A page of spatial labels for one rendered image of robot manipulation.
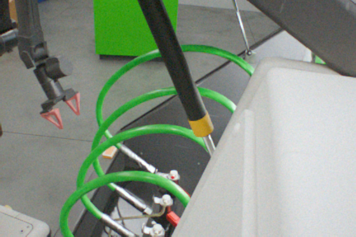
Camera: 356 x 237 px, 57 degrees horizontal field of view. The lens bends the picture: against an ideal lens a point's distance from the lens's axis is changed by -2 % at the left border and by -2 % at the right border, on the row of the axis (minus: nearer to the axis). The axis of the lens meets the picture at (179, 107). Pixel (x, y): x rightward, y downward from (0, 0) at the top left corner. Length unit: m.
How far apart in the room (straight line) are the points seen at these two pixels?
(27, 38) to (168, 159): 0.59
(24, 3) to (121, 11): 2.95
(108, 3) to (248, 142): 3.82
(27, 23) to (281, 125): 0.98
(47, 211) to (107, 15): 2.43
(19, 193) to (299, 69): 2.28
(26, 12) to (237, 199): 0.98
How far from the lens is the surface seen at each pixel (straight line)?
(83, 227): 0.96
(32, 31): 1.10
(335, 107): 0.19
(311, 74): 0.23
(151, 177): 0.47
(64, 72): 1.08
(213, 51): 0.61
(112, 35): 4.07
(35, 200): 2.35
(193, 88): 0.29
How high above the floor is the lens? 1.63
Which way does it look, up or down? 30 degrees down
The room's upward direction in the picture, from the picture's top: 5 degrees clockwise
